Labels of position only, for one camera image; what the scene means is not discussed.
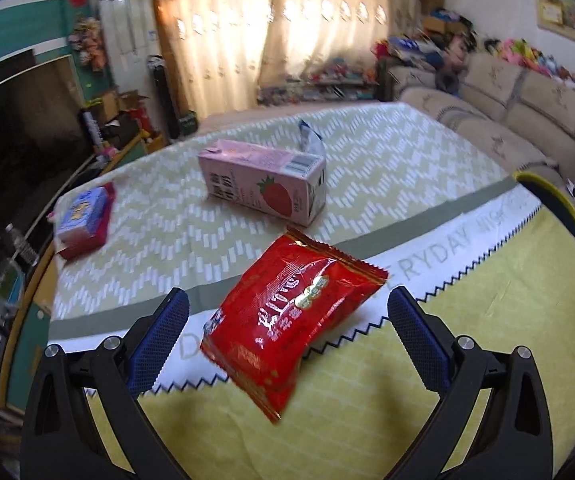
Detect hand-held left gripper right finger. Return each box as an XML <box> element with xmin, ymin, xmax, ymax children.
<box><xmin>387</xmin><ymin>287</ymin><xmax>553</xmax><ymax>480</ymax></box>

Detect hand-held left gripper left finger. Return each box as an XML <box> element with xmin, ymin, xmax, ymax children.
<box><xmin>20</xmin><ymin>287</ymin><xmax>191</xmax><ymax>480</ymax></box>

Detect red snack packet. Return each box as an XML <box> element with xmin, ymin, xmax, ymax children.
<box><xmin>200</xmin><ymin>226</ymin><xmax>389</xmax><ymax>425</ymax></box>

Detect black bin with yellow rim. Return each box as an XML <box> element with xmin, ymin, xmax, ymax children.
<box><xmin>511</xmin><ymin>170</ymin><xmax>575</xmax><ymax>253</ymax></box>

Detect blue and red box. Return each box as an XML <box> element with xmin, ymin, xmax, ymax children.
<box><xmin>54</xmin><ymin>182</ymin><xmax>117</xmax><ymax>261</ymax></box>

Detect clear water bottle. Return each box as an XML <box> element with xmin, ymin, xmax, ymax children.
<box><xmin>8</xmin><ymin>225</ymin><xmax>41</xmax><ymax>266</ymax></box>

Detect pink strawberry milk carton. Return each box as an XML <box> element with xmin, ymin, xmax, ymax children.
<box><xmin>198</xmin><ymin>139</ymin><xmax>327</xmax><ymax>226</ymax></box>

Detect red canister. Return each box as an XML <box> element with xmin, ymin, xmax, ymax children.
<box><xmin>135</xmin><ymin>105</ymin><xmax>154</xmax><ymax>136</ymax></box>

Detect blue and white wrapper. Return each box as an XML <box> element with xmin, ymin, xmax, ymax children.
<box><xmin>298</xmin><ymin>119</ymin><xmax>325</xmax><ymax>156</ymax></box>

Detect black cylinder with white print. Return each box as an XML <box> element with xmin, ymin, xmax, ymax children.
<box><xmin>80</xmin><ymin>107</ymin><xmax>103</xmax><ymax>147</ymax></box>

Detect open cardboard boxes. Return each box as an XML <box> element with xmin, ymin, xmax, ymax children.
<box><xmin>100</xmin><ymin>89</ymin><xmax>151</xmax><ymax>146</ymax></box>

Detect black tower fan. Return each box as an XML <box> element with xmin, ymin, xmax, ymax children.
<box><xmin>148</xmin><ymin>55</ymin><xmax>181</xmax><ymax>141</ymax></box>

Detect beige sofa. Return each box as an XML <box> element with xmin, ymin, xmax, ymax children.
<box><xmin>387</xmin><ymin>52</ymin><xmax>575</xmax><ymax>196</ymax></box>

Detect black television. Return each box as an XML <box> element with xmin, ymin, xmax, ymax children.
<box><xmin>0</xmin><ymin>55</ymin><xmax>93</xmax><ymax>261</ymax></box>

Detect row of toys by window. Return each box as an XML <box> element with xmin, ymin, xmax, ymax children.
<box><xmin>258</xmin><ymin>55</ymin><xmax>383</xmax><ymax>106</ymax></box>

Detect pile of toys and clothes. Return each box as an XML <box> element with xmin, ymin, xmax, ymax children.
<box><xmin>372</xmin><ymin>10</ymin><xmax>478</xmax><ymax>73</ymax></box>

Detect row of plush toys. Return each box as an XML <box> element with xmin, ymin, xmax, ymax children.
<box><xmin>482</xmin><ymin>37</ymin><xmax>575</xmax><ymax>86</ymax></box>

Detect artificial flower bunch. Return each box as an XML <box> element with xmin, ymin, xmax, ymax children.
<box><xmin>70</xmin><ymin>16</ymin><xmax>108</xmax><ymax>73</ymax></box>

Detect beige patterned curtain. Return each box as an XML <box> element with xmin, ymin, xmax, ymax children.
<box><xmin>268</xmin><ymin>0</ymin><xmax>391</xmax><ymax>88</ymax></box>
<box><xmin>155</xmin><ymin>0</ymin><xmax>276</xmax><ymax>121</ymax></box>

